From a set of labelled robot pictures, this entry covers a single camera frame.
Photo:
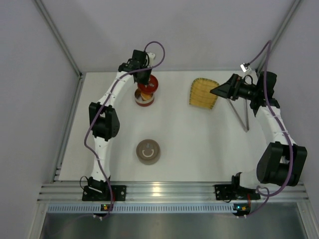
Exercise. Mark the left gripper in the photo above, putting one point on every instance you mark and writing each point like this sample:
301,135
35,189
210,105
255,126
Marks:
142,76

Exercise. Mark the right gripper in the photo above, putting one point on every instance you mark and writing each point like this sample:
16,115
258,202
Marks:
234,88

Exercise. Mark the red lid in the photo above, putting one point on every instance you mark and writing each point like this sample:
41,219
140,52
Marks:
151,87

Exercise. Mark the red steel container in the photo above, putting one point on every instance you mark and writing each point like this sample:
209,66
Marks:
139,100

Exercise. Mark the metal tongs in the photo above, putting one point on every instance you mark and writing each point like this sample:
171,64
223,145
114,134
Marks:
243,123

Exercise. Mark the beige lid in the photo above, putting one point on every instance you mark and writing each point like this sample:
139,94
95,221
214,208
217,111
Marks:
148,149

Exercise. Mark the beige steel container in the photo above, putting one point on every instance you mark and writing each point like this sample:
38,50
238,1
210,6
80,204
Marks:
148,161

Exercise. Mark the orange food piece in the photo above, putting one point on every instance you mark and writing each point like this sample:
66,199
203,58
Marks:
146,97

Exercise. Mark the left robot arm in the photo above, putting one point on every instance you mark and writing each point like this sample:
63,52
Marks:
105,125

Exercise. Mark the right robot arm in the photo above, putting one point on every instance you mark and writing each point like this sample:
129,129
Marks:
283,160

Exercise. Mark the yellow bamboo tray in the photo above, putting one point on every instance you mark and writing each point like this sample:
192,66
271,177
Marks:
200,95

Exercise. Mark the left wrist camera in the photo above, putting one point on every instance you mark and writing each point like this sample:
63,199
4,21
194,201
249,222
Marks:
152,57

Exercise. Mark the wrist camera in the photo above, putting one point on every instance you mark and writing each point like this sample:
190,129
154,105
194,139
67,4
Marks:
152,57
246,68

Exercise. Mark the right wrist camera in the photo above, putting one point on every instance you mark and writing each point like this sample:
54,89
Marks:
246,68

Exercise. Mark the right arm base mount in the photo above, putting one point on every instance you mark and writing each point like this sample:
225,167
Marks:
229,192

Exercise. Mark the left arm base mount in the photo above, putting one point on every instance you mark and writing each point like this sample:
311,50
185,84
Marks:
119,193

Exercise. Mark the left frame post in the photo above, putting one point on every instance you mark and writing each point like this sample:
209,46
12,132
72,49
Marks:
57,36

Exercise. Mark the aluminium front rail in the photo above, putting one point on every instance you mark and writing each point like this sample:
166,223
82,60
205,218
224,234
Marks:
136,192

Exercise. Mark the slotted cable duct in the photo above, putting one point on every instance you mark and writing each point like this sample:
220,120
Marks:
143,208

